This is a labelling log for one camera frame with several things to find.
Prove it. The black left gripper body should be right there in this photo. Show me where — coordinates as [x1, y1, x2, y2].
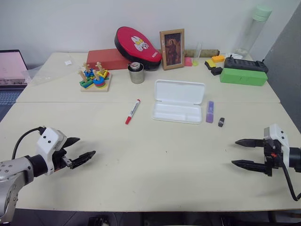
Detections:
[52, 147, 73, 172]

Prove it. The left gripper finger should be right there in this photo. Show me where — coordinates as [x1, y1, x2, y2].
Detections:
[70, 150, 97, 170]
[63, 137, 81, 150]

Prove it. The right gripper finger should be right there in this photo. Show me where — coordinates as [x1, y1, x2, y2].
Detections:
[235, 138, 266, 149]
[231, 160, 269, 174]

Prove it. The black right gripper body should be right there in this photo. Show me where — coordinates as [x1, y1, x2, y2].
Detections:
[263, 138, 284, 177]

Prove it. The white plastic case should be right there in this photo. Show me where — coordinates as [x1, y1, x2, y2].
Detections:
[151, 79, 206, 125]

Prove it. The purple eraser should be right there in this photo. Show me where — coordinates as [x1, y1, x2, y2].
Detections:
[206, 101, 215, 124]

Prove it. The wooden shape stacking toy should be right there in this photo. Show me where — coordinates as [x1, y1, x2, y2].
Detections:
[78, 61, 113, 93]

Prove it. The green rectangular block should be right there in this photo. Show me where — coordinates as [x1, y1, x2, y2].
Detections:
[219, 67, 269, 87]

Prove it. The red whiteboard marker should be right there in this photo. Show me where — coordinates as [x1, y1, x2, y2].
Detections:
[125, 99, 142, 125]

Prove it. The clear plastic bag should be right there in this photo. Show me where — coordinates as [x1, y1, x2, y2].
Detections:
[21, 63, 72, 86]

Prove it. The black power strip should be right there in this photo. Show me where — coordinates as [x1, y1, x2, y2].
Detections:
[223, 55, 269, 74]

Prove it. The grey partition panel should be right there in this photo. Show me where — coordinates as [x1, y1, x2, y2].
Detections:
[265, 1, 301, 134]

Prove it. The red rectangular block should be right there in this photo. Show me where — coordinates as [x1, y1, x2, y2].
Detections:
[86, 48, 132, 71]

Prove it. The yellow and black sponge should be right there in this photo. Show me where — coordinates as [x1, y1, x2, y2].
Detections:
[204, 59, 217, 70]

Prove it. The white paper scrap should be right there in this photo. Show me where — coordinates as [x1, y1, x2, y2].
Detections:
[225, 52, 246, 60]

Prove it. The stainless steel cup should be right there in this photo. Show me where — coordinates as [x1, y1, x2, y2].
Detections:
[127, 63, 145, 84]

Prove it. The open laptop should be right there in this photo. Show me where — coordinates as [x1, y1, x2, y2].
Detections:
[0, 49, 29, 123]

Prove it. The clear tube with yellow base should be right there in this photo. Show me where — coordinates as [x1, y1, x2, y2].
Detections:
[192, 42, 203, 67]

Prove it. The clear bottle with green lid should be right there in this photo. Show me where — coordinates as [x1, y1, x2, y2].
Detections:
[234, 4, 273, 57]

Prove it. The red and black punch pad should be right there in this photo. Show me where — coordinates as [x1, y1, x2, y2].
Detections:
[114, 26, 163, 72]

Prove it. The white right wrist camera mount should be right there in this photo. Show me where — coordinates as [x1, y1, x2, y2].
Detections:
[263, 123, 291, 169]

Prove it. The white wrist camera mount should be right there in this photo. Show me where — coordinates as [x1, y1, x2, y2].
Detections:
[35, 127, 68, 176]
[263, 123, 291, 169]

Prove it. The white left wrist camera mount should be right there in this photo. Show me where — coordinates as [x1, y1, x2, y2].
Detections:
[35, 127, 68, 176]

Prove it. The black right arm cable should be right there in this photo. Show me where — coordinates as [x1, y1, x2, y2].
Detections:
[280, 161, 301, 202]

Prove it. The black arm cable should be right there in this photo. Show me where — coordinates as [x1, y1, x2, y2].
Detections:
[11, 127, 46, 160]
[280, 161, 301, 202]

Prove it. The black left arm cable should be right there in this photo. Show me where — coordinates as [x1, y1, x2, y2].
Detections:
[11, 127, 46, 160]

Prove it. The wooden picture frame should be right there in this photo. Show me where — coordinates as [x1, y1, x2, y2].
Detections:
[159, 28, 185, 71]

